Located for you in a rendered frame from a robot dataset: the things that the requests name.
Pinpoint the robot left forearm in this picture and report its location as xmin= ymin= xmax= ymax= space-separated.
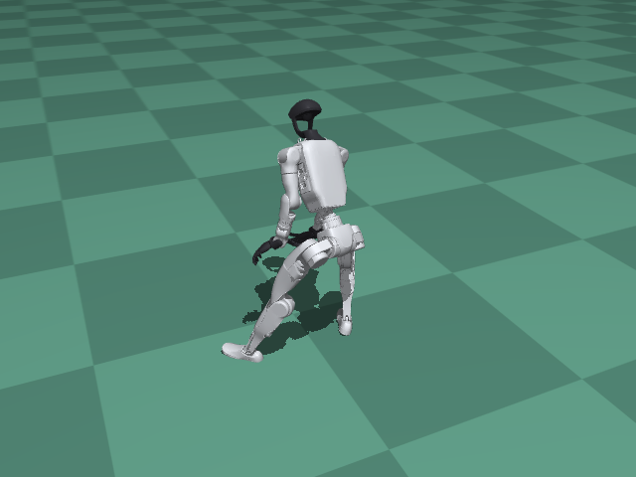
xmin=273 ymin=195 xmax=296 ymax=248

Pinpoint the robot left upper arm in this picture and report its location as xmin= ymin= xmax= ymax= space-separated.
xmin=277 ymin=145 xmax=302 ymax=210

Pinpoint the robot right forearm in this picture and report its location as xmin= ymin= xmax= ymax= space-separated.
xmin=313 ymin=212 xmax=325 ymax=231

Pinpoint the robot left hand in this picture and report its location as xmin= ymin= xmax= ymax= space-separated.
xmin=252 ymin=237 xmax=283 ymax=265

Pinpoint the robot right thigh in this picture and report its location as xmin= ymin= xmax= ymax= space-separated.
xmin=337 ymin=225 xmax=365 ymax=268

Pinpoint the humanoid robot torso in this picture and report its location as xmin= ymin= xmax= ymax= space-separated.
xmin=293 ymin=137 xmax=356 ymax=258

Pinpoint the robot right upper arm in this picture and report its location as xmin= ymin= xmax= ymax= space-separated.
xmin=338 ymin=146 xmax=349 ymax=167

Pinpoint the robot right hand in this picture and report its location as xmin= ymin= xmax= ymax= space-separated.
xmin=288 ymin=227 xmax=323 ymax=247

